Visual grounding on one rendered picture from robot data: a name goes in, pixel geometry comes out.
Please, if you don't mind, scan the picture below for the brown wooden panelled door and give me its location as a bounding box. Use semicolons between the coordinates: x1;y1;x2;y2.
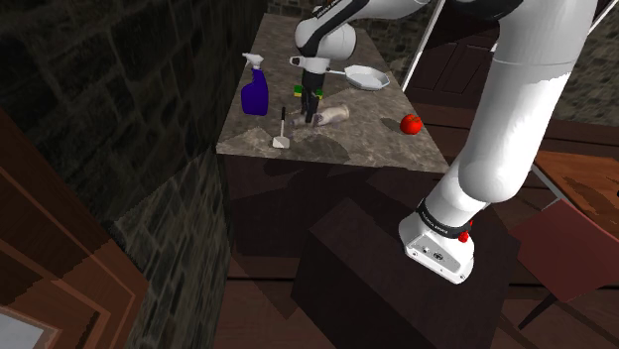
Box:
0;108;151;349

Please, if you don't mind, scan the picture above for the red seat chair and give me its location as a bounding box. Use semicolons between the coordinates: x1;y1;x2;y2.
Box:
507;197;619;331

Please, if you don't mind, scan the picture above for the white spatula with black handle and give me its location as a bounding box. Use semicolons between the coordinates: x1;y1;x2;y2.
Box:
271;106;292;150

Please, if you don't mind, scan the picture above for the dark wooden door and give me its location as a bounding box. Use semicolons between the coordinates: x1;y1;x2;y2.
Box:
405;0;501;100

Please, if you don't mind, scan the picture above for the white frying pan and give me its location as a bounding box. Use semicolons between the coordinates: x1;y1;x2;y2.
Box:
325;64;391;92

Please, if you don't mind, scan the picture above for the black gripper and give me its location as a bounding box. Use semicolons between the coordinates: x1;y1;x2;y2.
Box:
301;69;324;125

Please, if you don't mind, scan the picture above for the dark robot stand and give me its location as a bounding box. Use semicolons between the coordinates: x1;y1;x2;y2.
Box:
290;166;522;349

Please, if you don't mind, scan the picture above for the brown wooden table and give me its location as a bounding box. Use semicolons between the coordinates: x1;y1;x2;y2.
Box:
531;149;619;243

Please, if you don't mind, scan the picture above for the green and yellow sponge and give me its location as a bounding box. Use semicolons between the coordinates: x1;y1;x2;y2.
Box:
293;84;324;100

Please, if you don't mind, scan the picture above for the red tomato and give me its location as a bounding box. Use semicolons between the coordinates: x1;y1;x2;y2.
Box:
399;113;424;136

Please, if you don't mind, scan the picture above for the blue spray bottle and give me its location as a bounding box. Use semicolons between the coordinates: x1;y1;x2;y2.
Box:
240;52;270;117

